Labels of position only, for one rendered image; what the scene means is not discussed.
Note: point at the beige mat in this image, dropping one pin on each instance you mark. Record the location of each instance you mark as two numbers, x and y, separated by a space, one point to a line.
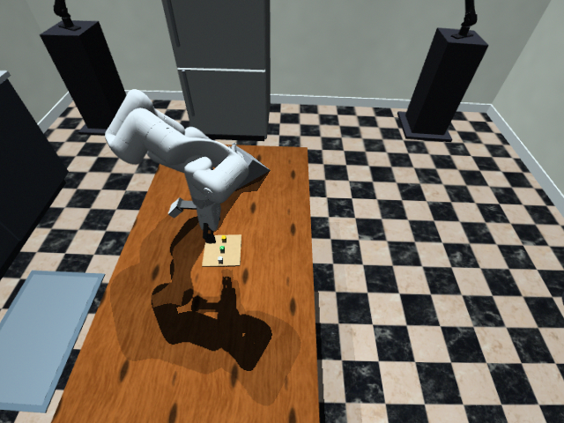
231 255

